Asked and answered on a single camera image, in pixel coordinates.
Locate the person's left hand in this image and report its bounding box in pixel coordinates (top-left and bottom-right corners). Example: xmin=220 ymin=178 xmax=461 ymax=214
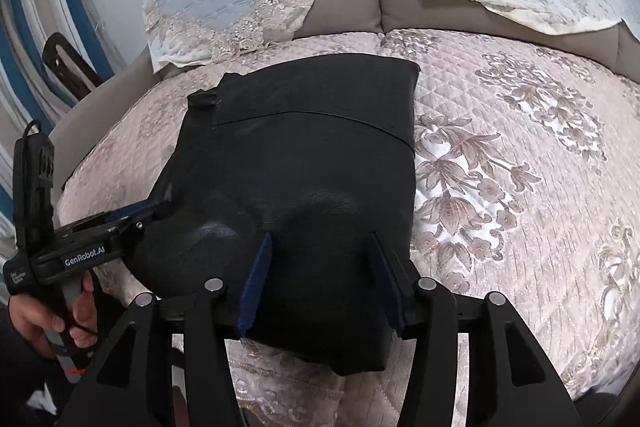
xmin=9 ymin=274 xmax=100 ymax=353

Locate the person's left forearm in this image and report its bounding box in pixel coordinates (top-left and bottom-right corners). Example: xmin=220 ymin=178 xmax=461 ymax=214
xmin=0 ymin=294 xmax=56 ymax=427

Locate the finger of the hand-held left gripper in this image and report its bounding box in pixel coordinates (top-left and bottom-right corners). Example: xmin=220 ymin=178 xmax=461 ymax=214
xmin=102 ymin=201 xmax=173 ymax=230

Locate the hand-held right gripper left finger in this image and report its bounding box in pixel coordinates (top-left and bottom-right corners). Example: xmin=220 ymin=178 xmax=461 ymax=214
xmin=60 ymin=232 xmax=273 ymax=427

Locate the blue striped mattress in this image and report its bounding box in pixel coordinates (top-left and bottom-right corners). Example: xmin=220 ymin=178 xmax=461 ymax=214
xmin=0 ymin=0 xmax=118 ymax=228

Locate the black garment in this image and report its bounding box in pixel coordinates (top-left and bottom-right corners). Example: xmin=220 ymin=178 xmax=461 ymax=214
xmin=120 ymin=53 xmax=421 ymax=377

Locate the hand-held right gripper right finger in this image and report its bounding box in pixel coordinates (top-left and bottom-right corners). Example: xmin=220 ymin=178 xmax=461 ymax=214
xmin=367 ymin=232 xmax=583 ymax=427

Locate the taupe sofa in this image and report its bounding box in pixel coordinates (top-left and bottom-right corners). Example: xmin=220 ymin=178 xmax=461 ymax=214
xmin=50 ymin=0 xmax=640 ymax=198

